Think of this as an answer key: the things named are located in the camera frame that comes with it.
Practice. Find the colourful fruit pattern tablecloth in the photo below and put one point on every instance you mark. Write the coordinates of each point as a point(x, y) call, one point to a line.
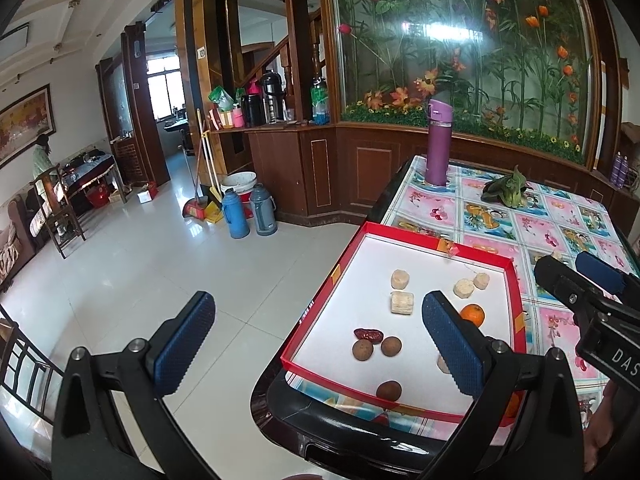
point(549, 222)

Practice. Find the white fruit piece gripped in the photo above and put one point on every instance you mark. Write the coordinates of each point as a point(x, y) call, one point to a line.
point(464, 288)

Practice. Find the clear blue water bottle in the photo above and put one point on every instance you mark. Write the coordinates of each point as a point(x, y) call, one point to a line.
point(320, 101)

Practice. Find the white fruit piece top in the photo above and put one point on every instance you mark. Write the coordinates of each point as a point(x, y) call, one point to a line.
point(401, 303)

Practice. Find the white plastic basin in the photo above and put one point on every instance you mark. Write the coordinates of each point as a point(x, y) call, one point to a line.
point(241, 182)

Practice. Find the framed wall painting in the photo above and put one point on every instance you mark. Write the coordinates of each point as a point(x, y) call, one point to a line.
point(23, 121)

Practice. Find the white peeled fruit piece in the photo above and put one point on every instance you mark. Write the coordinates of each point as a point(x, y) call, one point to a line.
point(399, 279)

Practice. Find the grey blue thermos jug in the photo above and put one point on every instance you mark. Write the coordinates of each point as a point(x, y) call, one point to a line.
point(263, 210)

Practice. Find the purple spray bottles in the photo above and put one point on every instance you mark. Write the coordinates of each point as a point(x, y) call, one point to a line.
point(619, 170)

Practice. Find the purple thermos bottle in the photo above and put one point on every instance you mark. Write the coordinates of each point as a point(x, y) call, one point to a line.
point(439, 118)

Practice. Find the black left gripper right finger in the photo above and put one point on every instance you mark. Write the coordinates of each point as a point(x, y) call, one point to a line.
point(543, 441)

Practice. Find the red rimmed white tray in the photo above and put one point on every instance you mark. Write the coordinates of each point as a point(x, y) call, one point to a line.
point(356, 294)

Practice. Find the broom with yellow handle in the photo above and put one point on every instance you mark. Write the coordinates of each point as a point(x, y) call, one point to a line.
point(206, 204)

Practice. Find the brown longan on table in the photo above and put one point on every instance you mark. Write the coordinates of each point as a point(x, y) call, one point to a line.
point(391, 346)

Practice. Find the flower bamboo glass display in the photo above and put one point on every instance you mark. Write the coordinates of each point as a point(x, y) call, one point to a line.
point(512, 70)

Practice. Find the green leafy vegetable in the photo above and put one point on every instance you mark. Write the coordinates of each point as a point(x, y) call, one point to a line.
point(508, 190)

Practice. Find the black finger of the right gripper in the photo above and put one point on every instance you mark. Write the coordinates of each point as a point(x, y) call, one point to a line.
point(567, 286)

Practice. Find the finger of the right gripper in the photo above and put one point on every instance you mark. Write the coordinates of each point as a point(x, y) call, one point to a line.
point(608, 278)

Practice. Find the brown longan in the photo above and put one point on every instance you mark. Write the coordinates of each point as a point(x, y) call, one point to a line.
point(390, 391)
point(391, 346)

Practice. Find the wooden chair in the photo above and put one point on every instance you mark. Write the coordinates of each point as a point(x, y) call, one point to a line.
point(57, 213)

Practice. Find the brown round longan fruit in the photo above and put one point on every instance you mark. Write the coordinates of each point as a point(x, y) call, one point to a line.
point(362, 350)

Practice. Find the person's right hand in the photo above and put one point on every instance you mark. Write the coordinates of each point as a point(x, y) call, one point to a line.
point(600, 428)

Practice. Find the person in green shirt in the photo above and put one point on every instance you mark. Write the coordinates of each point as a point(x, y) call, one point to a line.
point(41, 163)

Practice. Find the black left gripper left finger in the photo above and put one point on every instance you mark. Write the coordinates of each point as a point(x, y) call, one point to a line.
point(89, 439)

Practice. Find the dark side table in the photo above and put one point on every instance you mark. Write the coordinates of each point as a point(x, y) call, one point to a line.
point(86, 173)

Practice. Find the black steel thermos flask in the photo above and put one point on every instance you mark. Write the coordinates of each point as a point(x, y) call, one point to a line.
point(272, 96)

